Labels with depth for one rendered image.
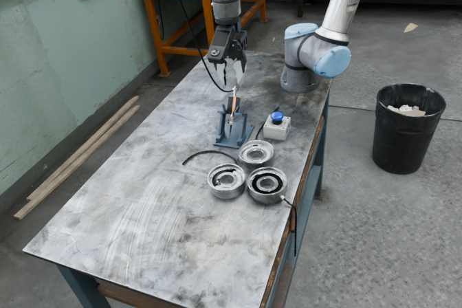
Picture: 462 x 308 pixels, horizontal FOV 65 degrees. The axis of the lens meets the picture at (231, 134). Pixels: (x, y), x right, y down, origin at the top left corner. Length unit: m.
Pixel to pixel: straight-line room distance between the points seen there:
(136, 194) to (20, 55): 1.54
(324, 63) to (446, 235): 1.17
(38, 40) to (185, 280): 1.95
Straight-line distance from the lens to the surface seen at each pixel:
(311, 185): 1.81
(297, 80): 1.39
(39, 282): 2.09
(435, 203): 2.21
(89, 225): 1.04
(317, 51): 1.24
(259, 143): 1.11
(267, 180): 1.00
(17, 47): 2.43
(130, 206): 1.04
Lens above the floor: 1.52
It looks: 37 degrees down
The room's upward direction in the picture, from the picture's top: 7 degrees counter-clockwise
